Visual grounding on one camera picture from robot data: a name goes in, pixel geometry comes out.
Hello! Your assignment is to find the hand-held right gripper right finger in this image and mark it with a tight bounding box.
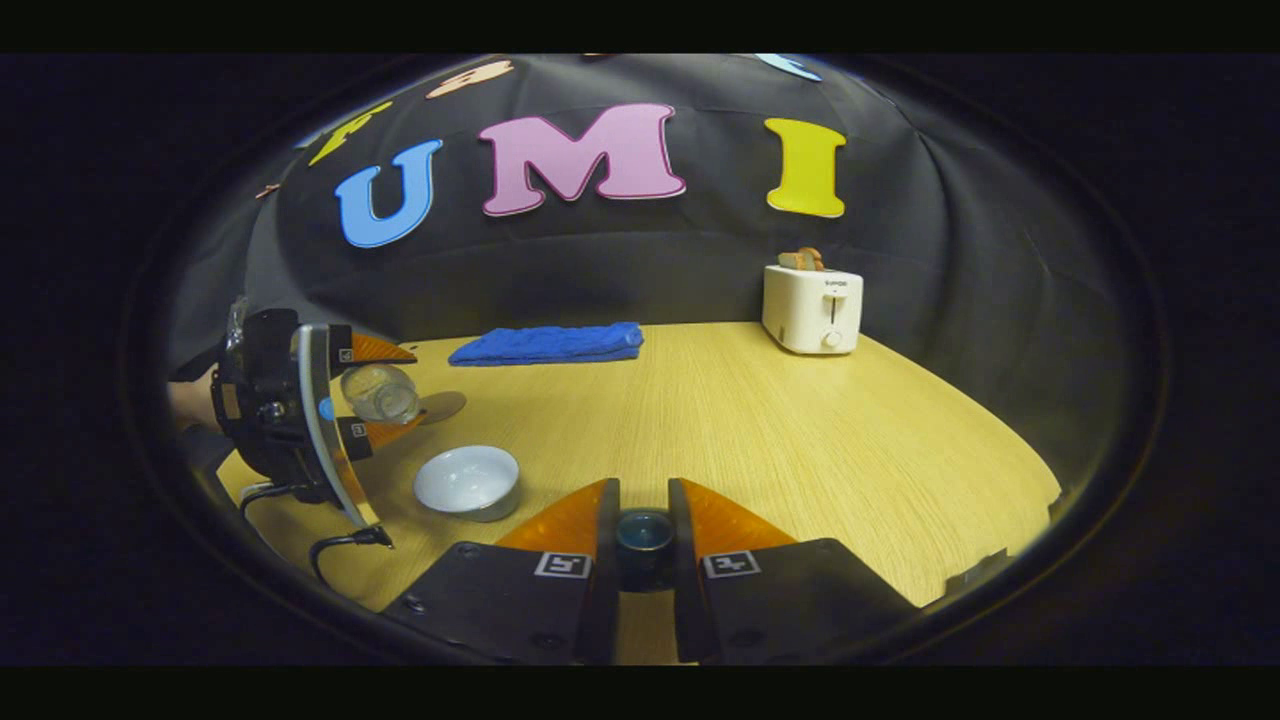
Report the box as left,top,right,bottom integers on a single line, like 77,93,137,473
668,477,921,667

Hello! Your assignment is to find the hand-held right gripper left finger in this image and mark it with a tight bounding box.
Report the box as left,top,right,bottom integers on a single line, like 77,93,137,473
380,477,622,667

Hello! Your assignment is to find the clear plastic water bottle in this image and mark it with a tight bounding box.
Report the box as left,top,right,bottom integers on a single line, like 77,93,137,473
340,363,423,426

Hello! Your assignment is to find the white teacup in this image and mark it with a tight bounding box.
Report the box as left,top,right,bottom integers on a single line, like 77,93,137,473
413,445,522,523

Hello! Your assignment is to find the dark blue teacup lid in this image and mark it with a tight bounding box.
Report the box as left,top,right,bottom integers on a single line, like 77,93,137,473
614,508,677,593

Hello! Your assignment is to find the folded blue towel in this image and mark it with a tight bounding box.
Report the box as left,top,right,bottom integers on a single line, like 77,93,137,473
447,321,645,367

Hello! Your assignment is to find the black backdrop cloth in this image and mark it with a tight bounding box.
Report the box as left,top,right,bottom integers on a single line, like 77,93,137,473
165,55,1151,491

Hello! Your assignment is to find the white toaster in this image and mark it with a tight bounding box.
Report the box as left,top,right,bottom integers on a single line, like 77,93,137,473
761,263,865,356

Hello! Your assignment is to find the black cable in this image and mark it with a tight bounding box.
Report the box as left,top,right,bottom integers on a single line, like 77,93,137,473
309,524,395,593
238,481,306,523

